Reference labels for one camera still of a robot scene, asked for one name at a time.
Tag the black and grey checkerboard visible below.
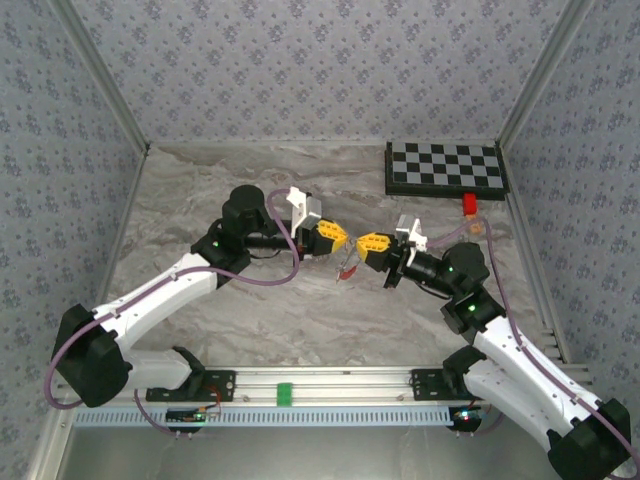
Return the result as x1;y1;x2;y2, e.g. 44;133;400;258
383;139;511;202

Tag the left circuit board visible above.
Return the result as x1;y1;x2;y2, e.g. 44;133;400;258
166;407;209;426

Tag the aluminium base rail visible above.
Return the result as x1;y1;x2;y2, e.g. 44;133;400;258
55;366;501;407

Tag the white slotted cable duct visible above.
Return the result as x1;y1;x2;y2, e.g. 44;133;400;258
73;405;464;427

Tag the right circuit board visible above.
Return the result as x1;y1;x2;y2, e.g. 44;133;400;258
449;405;489;424

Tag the circuit board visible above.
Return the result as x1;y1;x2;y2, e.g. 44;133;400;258
449;405;489;424
166;407;209;426

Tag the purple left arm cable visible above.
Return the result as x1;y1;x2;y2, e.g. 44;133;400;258
43;189;302;440

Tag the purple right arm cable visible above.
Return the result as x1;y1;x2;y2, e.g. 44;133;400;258
425;217;640;480

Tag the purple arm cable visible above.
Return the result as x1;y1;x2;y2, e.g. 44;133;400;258
43;189;302;440
425;217;640;480

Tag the aluminium side rail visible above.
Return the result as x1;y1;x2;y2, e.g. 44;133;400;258
77;144;151;369
499;143;571;366

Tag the aluminium frame post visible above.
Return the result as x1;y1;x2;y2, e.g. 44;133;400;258
498;0;599;149

